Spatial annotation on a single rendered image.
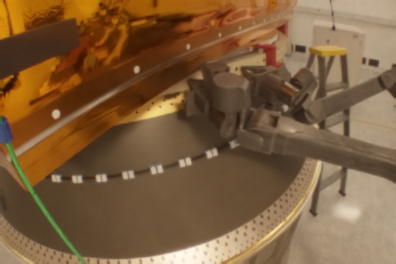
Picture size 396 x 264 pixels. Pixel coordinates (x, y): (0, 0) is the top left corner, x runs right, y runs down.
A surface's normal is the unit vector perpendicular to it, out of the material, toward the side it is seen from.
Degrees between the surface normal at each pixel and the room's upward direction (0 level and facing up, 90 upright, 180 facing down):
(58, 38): 90
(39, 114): 91
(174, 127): 62
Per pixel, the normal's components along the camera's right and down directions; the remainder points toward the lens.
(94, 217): 0.04, 0.07
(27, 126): 0.87, 0.22
